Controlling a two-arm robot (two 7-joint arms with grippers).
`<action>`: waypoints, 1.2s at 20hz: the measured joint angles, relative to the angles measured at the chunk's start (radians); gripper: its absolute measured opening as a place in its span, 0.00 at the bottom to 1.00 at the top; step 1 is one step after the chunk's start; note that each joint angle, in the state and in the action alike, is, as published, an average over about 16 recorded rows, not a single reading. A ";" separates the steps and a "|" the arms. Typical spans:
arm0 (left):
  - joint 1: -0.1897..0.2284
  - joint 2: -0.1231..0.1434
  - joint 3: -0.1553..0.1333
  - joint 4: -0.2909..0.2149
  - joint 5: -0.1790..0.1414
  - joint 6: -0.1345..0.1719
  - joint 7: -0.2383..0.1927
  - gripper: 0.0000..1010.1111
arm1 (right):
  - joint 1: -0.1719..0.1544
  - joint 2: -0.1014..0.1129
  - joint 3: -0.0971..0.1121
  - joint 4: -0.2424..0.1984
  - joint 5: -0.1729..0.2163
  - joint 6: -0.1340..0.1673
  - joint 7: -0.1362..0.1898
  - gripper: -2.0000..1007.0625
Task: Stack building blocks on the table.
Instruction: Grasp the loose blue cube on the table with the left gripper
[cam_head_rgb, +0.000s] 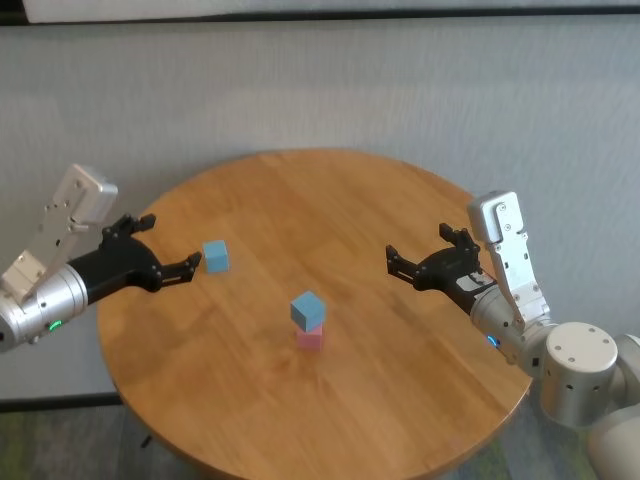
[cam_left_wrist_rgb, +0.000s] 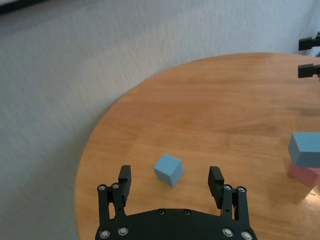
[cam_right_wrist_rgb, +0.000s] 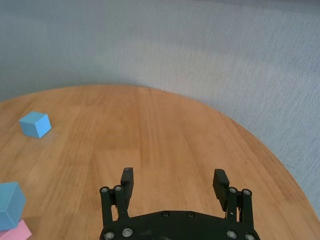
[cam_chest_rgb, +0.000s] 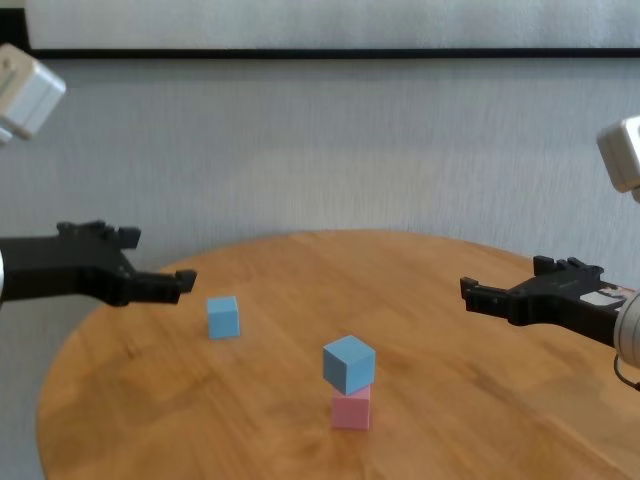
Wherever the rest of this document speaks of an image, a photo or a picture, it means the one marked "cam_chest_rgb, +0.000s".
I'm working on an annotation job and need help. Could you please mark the white board with black frame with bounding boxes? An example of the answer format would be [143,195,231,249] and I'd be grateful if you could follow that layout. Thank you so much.
[0,0,640,62]

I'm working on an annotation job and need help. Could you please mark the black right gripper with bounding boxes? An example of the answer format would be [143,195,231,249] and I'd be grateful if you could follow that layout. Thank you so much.
[459,254,635,351]

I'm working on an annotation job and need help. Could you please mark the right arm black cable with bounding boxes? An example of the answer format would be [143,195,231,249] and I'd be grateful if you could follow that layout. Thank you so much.
[613,352,640,394]

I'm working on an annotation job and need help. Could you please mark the light blue cube block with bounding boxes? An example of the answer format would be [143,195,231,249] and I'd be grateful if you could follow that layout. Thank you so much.
[206,295,241,341]
[322,334,377,396]

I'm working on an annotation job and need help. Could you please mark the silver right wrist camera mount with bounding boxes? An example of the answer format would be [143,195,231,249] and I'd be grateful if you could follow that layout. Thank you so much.
[596,115,640,204]

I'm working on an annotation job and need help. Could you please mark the pink cube block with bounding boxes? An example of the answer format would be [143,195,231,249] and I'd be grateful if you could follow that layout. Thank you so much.
[330,385,372,431]

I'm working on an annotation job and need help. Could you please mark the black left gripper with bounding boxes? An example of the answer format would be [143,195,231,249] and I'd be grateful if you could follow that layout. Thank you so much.
[0,219,198,308]

